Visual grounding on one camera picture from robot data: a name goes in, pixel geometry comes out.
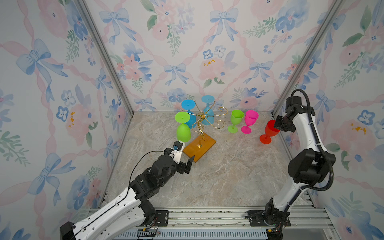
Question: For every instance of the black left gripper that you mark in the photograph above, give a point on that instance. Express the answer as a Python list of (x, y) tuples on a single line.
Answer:
[(182, 169)]

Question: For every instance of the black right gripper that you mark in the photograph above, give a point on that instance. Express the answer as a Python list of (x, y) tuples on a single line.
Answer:
[(277, 125)]

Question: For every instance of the red wine glass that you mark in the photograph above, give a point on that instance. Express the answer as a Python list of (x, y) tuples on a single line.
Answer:
[(270, 131)]

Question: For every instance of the pink wine glass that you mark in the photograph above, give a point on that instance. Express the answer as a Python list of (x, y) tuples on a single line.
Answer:
[(250, 119)]

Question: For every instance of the green wine glass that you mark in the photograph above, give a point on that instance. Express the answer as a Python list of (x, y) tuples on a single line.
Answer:
[(236, 118), (183, 130)]

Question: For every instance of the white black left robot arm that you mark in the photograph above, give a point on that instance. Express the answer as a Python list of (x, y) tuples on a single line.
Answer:
[(132, 207)]

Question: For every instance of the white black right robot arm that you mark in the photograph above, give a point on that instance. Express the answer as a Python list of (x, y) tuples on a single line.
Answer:
[(311, 168)]

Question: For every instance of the blue wine glass right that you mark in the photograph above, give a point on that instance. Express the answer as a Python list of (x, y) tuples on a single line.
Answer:
[(208, 110)]

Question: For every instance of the blue wine glass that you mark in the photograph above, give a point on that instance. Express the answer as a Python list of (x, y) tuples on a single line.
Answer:
[(188, 105), (208, 110)]

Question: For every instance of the blue wine glass left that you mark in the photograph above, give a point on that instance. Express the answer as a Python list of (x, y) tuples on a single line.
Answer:
[(188, 105)]

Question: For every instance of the gold wire rack wooden base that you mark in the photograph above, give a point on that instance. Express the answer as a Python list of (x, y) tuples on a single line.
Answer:
[(203, 142)]

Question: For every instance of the aluminium rail base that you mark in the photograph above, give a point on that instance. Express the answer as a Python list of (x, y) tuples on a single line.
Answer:
[(216, 223)]

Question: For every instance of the aluminium corner post right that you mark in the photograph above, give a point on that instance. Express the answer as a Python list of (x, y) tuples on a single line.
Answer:
[(319, 35)]

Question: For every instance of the aluminium corner post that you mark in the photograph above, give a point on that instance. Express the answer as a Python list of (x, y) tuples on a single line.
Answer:
[(95, 34), (319, 35)]

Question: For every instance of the aluminium corner post left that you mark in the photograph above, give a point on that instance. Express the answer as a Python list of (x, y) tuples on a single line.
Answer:
[(95, 34)]

